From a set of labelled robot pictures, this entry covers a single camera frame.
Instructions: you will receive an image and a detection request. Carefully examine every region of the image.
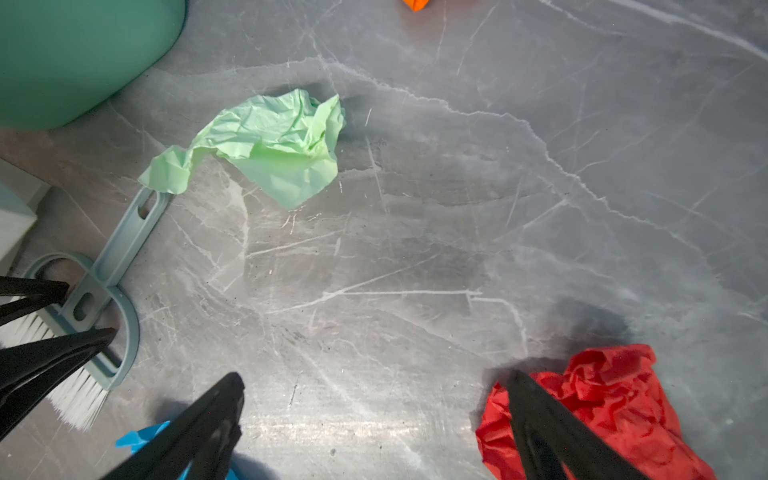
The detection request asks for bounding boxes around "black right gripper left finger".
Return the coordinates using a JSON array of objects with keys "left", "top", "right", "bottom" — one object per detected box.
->
[{"left": 105, "top": 372, "right": 244, "bottom": 479}]

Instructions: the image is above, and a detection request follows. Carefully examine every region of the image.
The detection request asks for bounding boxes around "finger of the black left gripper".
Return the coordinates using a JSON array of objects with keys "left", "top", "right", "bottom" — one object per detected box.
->
[
  {"left": 1, "top": 328, "right": 117, "bottom": 437},
  {"left": 0, "top": 276, "right": 69, "bottom": 326}
]

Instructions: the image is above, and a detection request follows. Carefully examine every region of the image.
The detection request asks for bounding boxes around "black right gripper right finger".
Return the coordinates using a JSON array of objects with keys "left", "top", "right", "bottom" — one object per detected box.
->
[{"left": 507, "top": 370, "right": 646, "bottom": 479}]

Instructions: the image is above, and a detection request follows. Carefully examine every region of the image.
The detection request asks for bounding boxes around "grey-green hand brush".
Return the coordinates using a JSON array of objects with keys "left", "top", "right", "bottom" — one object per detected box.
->
[{"left": 1, "top": 187, "right": 172, "bottom": 431}]

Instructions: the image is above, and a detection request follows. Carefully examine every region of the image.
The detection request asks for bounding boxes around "grey-green dustpan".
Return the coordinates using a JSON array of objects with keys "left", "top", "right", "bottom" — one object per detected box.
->
[{"left": 0, "top": 160, "right": 50, "bottom": 276}]

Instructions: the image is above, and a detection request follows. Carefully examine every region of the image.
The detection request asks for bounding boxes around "bright blue paper scrap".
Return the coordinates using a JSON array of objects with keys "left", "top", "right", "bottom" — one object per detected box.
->
[{"left": 115, "top": 419, "right": 241, "bottom": 480}]

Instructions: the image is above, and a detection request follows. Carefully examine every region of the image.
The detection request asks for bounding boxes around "red paper scrap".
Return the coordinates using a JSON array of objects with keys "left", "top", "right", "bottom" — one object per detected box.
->
[{"left": 476, "top": 344, "right": 715, "bottom": 479}]

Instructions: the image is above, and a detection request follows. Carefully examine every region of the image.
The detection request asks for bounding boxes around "green trash bin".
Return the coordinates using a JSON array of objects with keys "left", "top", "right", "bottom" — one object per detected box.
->
[{"left": 1, "top": 1, "right": 187, "bottom": 131}]

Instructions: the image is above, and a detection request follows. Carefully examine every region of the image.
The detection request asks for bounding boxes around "mint green paper scrap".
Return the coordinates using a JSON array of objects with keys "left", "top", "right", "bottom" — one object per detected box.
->
[{"left": 139, "top": 89, "right": 346, "bottom": 209}]

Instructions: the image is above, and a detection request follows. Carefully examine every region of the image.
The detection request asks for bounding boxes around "small orange paper scrap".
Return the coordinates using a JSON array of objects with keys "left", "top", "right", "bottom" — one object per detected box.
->
[{"left": 404, "top": 0, "right": 430, "bottom": 12}]

